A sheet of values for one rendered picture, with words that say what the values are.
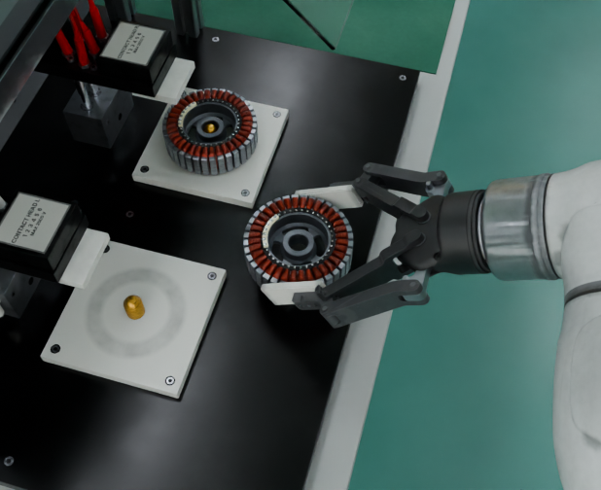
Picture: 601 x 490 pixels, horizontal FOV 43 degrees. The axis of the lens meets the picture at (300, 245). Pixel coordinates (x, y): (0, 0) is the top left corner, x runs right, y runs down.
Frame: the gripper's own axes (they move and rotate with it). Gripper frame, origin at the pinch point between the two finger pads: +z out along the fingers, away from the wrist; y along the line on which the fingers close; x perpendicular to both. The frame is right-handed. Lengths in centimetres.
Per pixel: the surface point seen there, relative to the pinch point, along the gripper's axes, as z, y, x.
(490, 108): 23, 105, -83
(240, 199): 11.0, 7.5, -0.3
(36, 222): 15.6, -9.2, 18.3
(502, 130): 19, 98, -85
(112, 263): 20.4, -4.6, 5.0
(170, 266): 14.9, -3.2, 1.9
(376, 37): 5.0, 41.3, -7.4
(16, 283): 25.1, -11.1, 11.4
